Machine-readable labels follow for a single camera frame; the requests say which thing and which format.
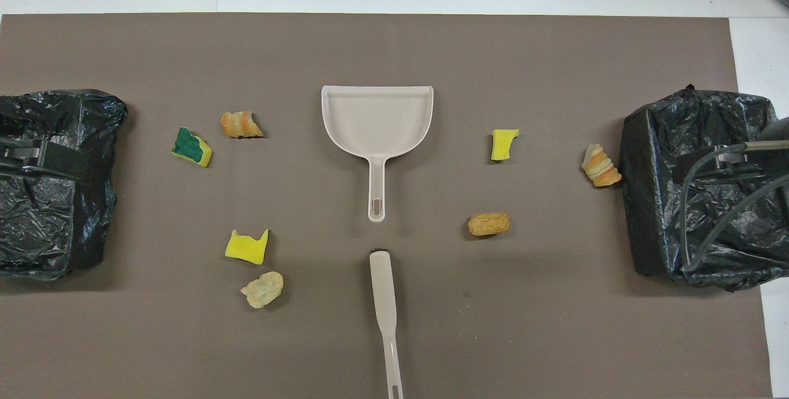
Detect orange striped bread piece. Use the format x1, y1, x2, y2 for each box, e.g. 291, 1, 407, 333
581, 143, 623, 188
221, 110, 264, 139

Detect beige brush with black bristles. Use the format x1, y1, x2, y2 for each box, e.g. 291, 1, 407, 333
369, 250, 405, 399

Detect notched yellow sponge piece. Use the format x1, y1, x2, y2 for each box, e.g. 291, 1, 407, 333
224, 228, 271, 266

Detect brown peanut shaped piece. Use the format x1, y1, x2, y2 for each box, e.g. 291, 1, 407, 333
467, 212, 512, 238

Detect brown table mat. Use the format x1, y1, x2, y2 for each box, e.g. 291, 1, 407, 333
0, 14, 772, 399

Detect beige plastic dustpan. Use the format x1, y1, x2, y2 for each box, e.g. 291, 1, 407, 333
321, 84, 435, 224

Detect pale crumbly cracker piece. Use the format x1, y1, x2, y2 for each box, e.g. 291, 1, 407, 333
240, 271, 285, 310

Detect green and yellow sponge piece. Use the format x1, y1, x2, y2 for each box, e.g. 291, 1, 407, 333
171, 126, 214, 168

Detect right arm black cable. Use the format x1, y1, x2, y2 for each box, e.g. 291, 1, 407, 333
680, 143, 789, 273

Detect black bag lined bin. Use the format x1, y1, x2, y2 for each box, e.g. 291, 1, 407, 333
619, 84, 789, 293
0, 89, 129, 281

